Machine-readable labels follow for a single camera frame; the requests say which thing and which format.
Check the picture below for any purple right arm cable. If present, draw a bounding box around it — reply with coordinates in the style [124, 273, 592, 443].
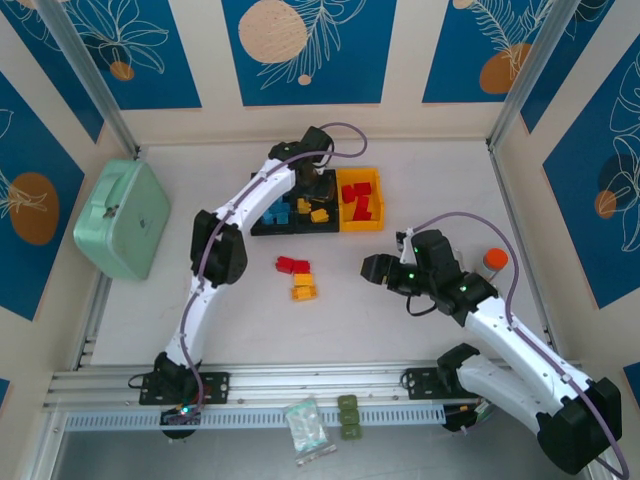
[407, 210, 631, 479]

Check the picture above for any aluminium frame post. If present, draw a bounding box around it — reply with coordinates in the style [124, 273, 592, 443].
[37, 0, 144, 158]
[486, 0, 591, 152]

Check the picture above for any orange capped bottle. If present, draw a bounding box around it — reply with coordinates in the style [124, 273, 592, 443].
[481, 247, 511, 281]

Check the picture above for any aluminium side rail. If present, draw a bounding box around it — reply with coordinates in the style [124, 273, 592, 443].
[488, 143, 564, 361]
[73, 273, 114, 372]

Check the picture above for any white slotted cable tray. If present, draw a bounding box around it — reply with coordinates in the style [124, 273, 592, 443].
[63, 403, 447, 433]

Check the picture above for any mint green carry case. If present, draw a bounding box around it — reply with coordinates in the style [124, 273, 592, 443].
[73, 158, 172, 281]

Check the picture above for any black plastic bin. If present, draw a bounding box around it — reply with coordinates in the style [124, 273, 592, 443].
[293, 169, 341, 236]
[248, 171, 298, 238]

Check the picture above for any clear plastic bag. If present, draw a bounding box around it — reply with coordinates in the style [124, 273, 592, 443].
[283, 396, 338, 468]

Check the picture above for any left base electronics board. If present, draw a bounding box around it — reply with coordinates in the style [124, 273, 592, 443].
[158, 403, 206, 446]

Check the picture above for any black left mount plate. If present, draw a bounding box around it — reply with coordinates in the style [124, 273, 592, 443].
[138, 370, 233, 407]

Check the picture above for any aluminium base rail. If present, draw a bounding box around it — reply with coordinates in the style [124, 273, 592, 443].
[42, 356, 586, 409]

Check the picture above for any right base electronics board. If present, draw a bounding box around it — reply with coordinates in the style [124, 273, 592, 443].
[441, 398, 501, 438]

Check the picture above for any base electronics board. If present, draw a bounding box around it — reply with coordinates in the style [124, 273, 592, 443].
[158, 403, 206, 446]
[441, 398, 501, 438]

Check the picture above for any black right mount plate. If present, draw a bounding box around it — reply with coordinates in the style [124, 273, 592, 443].
[403, 365, 482, 402]

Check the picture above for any black mount plate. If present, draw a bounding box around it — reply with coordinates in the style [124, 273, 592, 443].
[138, 370, 233, 407]
[403, 365, 482, 402]

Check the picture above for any yellow plastic bin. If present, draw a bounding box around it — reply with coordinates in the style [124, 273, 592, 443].
[334, 166, 388, 233]

